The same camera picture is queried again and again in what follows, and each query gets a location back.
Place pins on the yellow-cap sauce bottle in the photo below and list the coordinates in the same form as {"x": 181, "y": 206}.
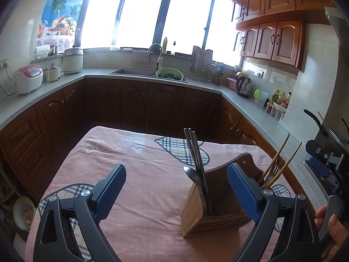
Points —
{"x": 275, "y": 96}

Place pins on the kitchen sink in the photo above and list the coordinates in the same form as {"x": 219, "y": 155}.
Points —
{"x": 131, "y": 72}

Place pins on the metal spoon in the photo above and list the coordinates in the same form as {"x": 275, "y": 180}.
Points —
{"x": 190, "y": 173}
{"x": 190, "y": 146}

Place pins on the wooden cutting board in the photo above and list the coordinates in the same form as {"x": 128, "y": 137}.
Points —
{"x": 201, "y": 54}

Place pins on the pink plaid-heart blanket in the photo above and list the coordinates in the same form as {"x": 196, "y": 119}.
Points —
{"x": 141, "y": 174}

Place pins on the wooden upper cabinets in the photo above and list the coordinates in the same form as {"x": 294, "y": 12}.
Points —
{"x": 278, "y": 5}

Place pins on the red and white rice cooker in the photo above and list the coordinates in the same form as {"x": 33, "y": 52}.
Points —
{"x": 27, "y": 79}

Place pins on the spice jar set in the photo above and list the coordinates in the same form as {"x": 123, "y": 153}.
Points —
{"x": 274, "y": 111}

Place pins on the small white electric pot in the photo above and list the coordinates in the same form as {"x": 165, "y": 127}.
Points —
{"x": 53, "y": 73}

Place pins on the wooden lower cabinets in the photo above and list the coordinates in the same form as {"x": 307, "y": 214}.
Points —
{"x": 131, "y": 101}

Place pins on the large white rice cooker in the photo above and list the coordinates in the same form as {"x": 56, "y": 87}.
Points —
{"x": 73, "y": 61}

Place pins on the white container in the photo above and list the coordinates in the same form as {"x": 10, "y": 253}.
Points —
{"x": 42, "y": 51}

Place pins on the steel range hood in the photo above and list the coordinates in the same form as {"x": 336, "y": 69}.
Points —
{"x": 338, "y": 24}

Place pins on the wooden utensil holder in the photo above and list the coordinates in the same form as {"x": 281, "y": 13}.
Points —
{"x": 218, "y": 223}

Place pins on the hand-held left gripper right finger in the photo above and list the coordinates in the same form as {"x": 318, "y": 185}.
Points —
{"x": 242, "y": 193}

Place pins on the metal dish rack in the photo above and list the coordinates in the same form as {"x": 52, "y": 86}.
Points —
{"x": 200, "y": 72}

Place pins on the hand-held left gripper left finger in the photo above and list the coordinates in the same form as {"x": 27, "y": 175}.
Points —
{"x": 109, "y": 193}

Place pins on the green-rim bowl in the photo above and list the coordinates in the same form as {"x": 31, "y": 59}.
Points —
{"x": 24, "y": 213}

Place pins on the tropical fruit wall poster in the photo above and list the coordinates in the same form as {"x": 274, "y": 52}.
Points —
{"x": 60, "y": 8}

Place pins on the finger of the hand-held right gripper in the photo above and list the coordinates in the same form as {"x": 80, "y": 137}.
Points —
{"x": 317, "y": 166}
{"x": 334, "y": 185}

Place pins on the metal chopstick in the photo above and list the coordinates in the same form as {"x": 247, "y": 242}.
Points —
{"x": 194, "y": 147}
{"x": 197, "y": 147}

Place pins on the wooden cabinets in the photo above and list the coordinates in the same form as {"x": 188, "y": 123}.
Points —
{"x": 131, "y": 101}
{"x": 278, "y": 5}

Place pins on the person's right hand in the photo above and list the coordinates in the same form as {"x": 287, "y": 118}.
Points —
{"x": 339, "y": 234}

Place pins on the large kitchen window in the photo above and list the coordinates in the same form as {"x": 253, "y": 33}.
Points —
{"x": 141, "y": 16}

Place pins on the metal fork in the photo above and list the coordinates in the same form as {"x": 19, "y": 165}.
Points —
{"x": 278, "y": 166}

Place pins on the dark-cap sauce bottle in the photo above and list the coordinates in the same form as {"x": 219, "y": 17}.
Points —
{"x": 288, "y": 98}

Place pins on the wall socket with plug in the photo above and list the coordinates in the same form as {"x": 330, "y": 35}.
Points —
{"x": 4, "y": 63}

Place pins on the wooden chopstick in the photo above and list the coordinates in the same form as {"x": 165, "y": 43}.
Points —
{"x": 275, "y": 157}
{"x": 286, "y": 161}

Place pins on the metal cup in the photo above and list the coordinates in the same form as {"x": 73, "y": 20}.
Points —
{"x": 55, "y": 50}

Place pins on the chrome kitchen faucet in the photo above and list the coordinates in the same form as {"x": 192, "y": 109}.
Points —
{"x": 159, "y": 60}

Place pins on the green-lid plastic pitcher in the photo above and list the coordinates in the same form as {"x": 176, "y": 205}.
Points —
{"x": 260, "y": 98}

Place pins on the green colander with vegetables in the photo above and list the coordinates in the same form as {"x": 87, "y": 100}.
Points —
{"x": 169, "y": 74}

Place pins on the steel electric kettle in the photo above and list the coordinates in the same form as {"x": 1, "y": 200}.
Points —
{"x": 244, "y": 87}

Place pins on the pink plastic container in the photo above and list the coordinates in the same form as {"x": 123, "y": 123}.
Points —
{"x": 231, "y": 83}

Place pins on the yellow bottle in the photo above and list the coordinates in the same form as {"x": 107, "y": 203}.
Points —
{"x": 165, "y": 46}

